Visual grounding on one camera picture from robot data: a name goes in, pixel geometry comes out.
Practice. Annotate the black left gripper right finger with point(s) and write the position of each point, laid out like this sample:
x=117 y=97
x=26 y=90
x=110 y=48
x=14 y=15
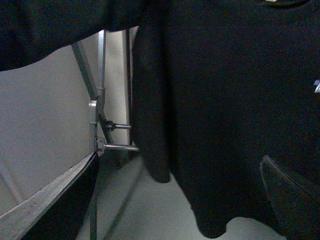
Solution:
x=294 y=199

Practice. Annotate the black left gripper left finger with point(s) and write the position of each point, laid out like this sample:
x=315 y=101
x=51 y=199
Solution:
x=58 y=210

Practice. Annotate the black t-shirt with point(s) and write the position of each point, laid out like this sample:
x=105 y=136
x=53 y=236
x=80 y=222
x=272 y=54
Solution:
x=217 y=85

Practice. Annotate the metal clothes rack frame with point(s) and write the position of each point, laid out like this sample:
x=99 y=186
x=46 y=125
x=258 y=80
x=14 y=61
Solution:
x=104 y=63

